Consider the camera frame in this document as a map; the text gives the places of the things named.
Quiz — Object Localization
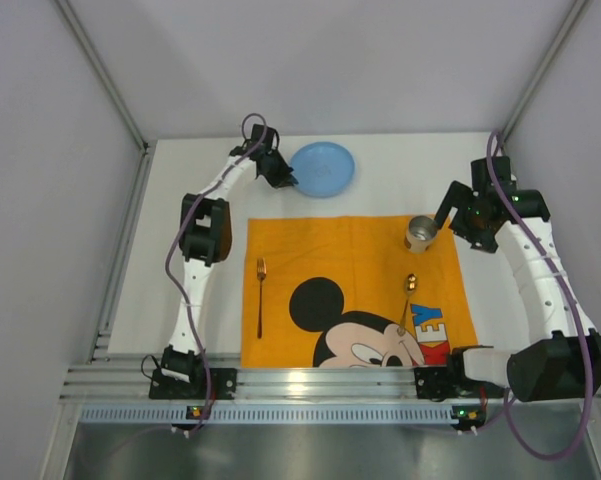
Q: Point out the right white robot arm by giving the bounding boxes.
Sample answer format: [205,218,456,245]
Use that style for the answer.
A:
[434,156,601,402]

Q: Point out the gold ornate spoon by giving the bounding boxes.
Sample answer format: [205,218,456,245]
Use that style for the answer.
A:
[398,273,418,336]

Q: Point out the orange Mickey Mouse cloth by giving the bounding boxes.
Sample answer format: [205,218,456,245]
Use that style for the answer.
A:
[241,216,478,368]

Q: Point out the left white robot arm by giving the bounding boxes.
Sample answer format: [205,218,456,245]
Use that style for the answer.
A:
[160,113,297,383]

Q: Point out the blue plastic plate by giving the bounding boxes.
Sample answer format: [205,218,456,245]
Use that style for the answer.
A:
[290,141,356,198]

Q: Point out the aluminium mounting rail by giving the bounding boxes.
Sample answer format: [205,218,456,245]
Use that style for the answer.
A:
[59,352,601,404]

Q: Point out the metal cup with paper sleeve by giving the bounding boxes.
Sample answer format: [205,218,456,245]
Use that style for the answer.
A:
[404,215,439,254]

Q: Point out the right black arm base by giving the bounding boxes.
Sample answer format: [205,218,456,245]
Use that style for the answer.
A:
[413,366,504,402]

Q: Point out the rose gold fork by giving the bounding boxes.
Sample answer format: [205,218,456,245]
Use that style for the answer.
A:
[256,258,267,339]

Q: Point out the aluminium frame post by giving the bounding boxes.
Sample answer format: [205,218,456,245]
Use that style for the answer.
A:
[52,0,149,151]
[501,0,591,143]

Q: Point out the left aluminium frame post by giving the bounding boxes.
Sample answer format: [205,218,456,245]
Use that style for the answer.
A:
[52,0,149,151]

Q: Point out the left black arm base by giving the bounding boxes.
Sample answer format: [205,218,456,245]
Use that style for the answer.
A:
[148,368,237,401]

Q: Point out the right aluminium frame post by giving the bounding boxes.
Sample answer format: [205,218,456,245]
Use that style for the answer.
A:
[501,0,591,143]

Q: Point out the slotted white cable duct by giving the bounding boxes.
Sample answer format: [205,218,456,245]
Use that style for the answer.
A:
[80,404,482,425]

